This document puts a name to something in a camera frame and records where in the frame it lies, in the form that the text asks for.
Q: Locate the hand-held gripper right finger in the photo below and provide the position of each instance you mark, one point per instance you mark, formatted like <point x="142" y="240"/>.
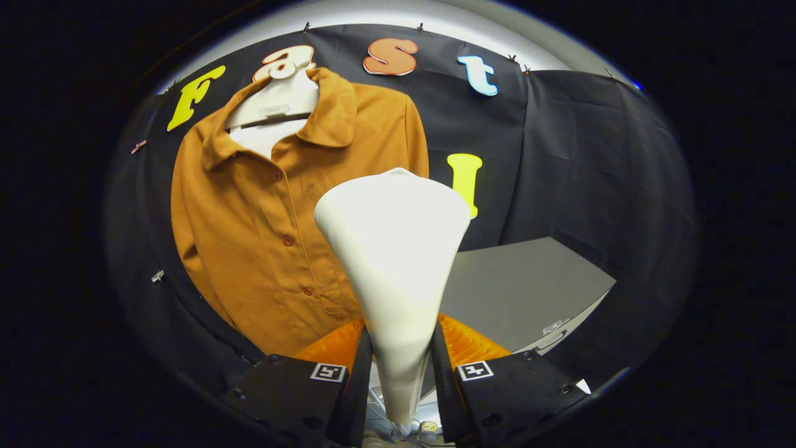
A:
<point x="444" y="398"/>

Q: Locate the black backdrop cloth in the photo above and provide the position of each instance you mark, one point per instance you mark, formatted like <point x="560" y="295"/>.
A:
<point x="591" y="155"/>

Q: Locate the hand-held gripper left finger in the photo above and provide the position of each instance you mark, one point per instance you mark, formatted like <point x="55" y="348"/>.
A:
<point x="357" y="398"/>

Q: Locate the small pink clip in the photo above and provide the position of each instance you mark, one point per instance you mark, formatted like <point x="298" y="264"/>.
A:
<point x="138" y="147"/>

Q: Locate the orange-brown button shirt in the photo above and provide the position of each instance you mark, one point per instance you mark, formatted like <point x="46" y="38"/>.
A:
<point x="249" y="236"/>

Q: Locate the white mannequin torso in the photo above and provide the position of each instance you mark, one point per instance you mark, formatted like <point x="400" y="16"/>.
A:
<point x="280" y="99"/>

